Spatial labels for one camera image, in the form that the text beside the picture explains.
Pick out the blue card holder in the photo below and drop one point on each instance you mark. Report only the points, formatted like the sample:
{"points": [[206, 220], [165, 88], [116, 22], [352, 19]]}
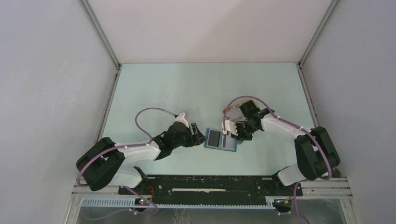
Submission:
{"points": [[221, 136]]}

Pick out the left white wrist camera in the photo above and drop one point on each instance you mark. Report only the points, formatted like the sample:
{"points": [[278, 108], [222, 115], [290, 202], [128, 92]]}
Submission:
{"points": [[182, 118]]}

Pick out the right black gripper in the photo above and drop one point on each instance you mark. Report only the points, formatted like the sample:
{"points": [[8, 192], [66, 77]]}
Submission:
{"points": [[240, 136]]}

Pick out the white vip card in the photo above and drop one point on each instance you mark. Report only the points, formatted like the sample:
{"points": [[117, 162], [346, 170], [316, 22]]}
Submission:
{"points": [[234, 113], [228, 143]]}

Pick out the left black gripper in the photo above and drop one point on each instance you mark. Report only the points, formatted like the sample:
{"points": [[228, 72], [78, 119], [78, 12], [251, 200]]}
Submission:
{"points": [[195, 139]]}

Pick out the beige oval tray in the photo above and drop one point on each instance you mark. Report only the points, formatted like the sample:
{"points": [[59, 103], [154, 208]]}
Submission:
{"points": [[245, 105]]}

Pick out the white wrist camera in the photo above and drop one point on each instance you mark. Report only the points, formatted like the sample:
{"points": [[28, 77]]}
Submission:
{"points": [[228, 126], [182, 118]]}

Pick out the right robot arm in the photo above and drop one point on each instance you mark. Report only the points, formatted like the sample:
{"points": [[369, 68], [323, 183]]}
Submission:
{"points": [[315, 152]]}

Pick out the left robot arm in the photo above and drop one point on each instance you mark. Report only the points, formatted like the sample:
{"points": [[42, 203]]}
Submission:
{"points": [[110, 164]]}

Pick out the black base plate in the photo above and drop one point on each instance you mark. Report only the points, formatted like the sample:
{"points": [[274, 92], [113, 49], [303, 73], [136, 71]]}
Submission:
{"points": [[211, 197]]}

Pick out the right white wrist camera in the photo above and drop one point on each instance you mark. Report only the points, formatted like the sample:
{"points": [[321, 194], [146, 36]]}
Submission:
{"points": [[228, 126]]}

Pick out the aluminium frame rail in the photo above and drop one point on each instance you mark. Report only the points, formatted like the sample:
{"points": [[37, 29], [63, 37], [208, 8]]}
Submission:
{"points": [[335, 188]]}

